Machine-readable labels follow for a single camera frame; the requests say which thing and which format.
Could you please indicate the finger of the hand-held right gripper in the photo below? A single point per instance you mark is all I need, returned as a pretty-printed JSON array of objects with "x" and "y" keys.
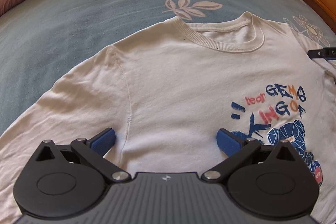
[{"x": 317, "y": 54}]

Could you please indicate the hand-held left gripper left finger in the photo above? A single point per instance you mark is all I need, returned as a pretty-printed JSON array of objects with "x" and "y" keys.
[{"x": 103, "y": 140}]

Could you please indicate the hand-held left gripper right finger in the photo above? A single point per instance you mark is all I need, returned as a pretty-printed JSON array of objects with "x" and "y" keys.
[{"x": 228, "y": 141}]

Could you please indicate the white bear print sweatshirt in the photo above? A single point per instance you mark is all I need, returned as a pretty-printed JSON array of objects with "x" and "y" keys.
[{"x": 170, "y": 77}]

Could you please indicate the bed with blue floral sheet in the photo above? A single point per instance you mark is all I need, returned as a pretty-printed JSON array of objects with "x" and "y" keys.
[{"x": 105, "y": 16}]

